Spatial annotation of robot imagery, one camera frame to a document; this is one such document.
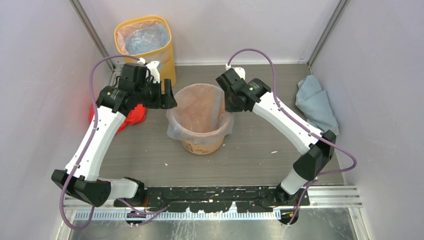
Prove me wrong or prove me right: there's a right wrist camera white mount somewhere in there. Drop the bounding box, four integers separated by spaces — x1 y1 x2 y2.
225 64 246 80

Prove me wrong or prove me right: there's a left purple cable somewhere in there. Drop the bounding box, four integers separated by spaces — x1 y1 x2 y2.
58 54 171 231

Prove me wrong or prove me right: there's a blue bag inside yellow bin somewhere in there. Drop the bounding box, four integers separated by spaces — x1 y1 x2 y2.
124 23 171 55

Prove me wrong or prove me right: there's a left aluminium frame post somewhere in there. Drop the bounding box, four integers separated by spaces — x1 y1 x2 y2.
69 0 109 58

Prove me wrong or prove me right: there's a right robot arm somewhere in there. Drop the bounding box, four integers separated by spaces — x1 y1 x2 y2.
216 67 336 206

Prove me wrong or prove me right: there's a light blue trash bag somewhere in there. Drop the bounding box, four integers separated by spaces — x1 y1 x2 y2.
166 83 234 145

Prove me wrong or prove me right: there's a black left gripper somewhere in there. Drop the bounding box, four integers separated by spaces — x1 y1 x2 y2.
135 78 177 109

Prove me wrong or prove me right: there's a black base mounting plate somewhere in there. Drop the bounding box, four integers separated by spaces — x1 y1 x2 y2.
124 186 310 213

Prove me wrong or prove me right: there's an orange round trash bin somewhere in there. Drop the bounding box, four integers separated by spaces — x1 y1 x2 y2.
181 136 225 156

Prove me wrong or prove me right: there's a right aluminium frame post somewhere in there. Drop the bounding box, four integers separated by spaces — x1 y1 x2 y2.
307 0 350 68

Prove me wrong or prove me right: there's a red crumpled trash bag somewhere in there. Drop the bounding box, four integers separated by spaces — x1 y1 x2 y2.
89 103 148 134

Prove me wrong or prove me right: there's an aluminium frame post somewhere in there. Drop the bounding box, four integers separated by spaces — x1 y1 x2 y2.
69 0 109 58
307 0 350 68

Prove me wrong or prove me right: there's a slotted white cable duct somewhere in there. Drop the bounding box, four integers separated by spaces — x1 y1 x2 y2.
91 208 281 221

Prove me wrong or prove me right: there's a folded blue bag in corner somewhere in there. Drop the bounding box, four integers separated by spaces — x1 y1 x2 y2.
295 75 340 135

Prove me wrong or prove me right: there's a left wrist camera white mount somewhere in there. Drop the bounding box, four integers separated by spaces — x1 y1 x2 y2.
137 57 163 84

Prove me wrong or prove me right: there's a yellow mesh trash bin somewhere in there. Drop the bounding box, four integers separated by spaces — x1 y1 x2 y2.
114 15 177 86

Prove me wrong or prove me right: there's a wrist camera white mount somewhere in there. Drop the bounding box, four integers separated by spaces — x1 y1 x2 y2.
225 64 246 80
137 57 163 84

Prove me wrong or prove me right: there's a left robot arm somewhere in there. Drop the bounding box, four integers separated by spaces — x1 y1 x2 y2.
51 60 177 207

